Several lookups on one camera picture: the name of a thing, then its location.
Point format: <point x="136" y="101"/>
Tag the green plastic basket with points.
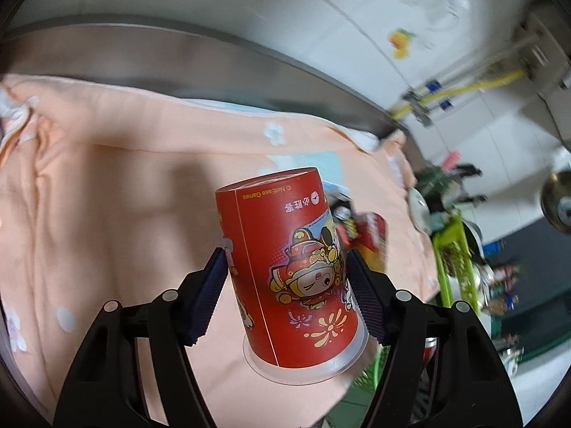
<point x="370" y="374"/>

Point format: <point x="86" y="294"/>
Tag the black knife block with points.
<point x="437" y="183"/>

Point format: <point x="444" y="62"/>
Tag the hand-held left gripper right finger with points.
<point x="368" y="303"/>

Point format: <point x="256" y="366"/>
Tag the red cola can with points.
<point x="372" y="236"/>

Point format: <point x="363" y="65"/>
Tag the green dish rack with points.
<point x="441" y="254"/>

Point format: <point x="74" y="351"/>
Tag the red cartoon print paper cup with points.
<point x="276" y="240"/>

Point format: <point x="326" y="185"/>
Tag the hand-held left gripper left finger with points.
<point x="205" y="303"/>

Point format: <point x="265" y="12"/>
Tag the hanging steel pot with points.
<point x="557" y="203"/>

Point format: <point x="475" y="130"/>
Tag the peach flower print towel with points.
<point x="111" y="187"/>

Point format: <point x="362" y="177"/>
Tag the white plate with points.
<point x="419" y="209"/>

